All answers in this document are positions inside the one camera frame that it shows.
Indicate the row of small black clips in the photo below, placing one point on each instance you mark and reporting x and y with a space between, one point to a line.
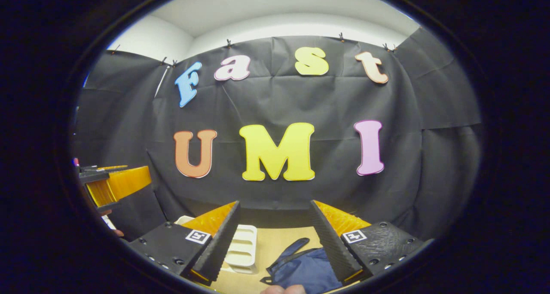
229 42

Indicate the blue schoolbag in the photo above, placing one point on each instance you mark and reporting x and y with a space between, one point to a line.
305 270

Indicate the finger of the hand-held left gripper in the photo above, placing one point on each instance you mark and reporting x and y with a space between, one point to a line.
92 176
129 182

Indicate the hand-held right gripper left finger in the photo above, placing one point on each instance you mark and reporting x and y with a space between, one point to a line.
217 246

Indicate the thin white rod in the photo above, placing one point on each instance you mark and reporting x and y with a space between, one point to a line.
162 81

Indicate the white bookshelf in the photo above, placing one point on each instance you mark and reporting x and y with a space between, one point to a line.
242 246

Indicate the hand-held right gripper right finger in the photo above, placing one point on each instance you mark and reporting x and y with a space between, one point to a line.
333 246

